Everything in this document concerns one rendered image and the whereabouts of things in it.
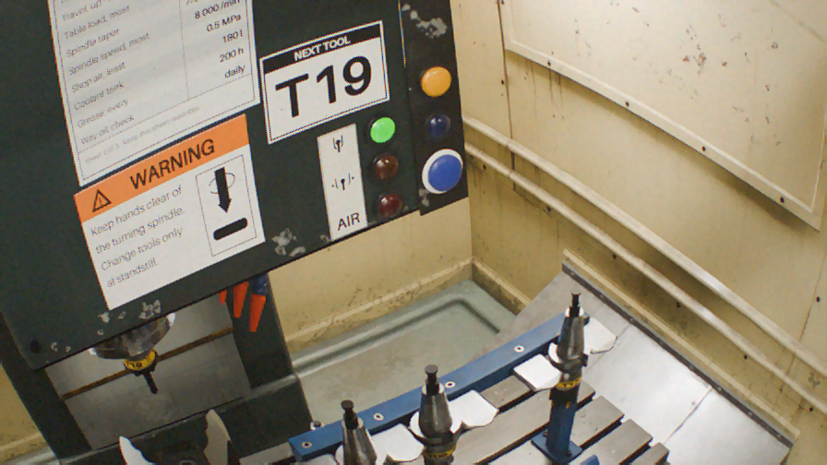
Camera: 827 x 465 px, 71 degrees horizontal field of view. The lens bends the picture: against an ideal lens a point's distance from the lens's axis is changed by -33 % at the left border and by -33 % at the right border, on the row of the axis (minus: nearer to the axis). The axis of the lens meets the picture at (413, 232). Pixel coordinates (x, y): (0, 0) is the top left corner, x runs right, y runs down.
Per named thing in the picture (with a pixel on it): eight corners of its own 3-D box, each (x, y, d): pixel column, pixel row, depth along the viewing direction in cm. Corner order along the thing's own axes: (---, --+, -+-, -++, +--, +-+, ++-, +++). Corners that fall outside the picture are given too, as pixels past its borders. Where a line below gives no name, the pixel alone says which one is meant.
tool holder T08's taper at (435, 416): (442, 406, 100) (439, 371, 96) (460, 424, 97) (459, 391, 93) (411, 419, 99) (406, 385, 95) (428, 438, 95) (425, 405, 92)
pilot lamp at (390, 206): (406, 214, 65) (403, 188, 64) (380, 224, 64) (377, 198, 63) (401, 210, 65) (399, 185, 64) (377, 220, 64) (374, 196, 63)
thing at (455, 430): (446, 411, 103) (445, 400, 101) (469, 436, 98) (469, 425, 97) (403, 429, 100) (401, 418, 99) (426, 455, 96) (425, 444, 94)
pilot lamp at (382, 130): (399, 139, 61) (396, 113, 60) (372, 149, 60) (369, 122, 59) (394, 137, 62) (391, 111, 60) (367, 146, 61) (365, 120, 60)
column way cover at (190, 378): (260, 395, 149) (198, 164, 121) (90, 456, 130) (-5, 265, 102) (250, 381, 153) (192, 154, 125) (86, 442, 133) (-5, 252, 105)
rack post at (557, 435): (582, 452, 128) (605, 335, 112) (560, 467, 126) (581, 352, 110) (552, 428, 135) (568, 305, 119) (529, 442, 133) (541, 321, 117)
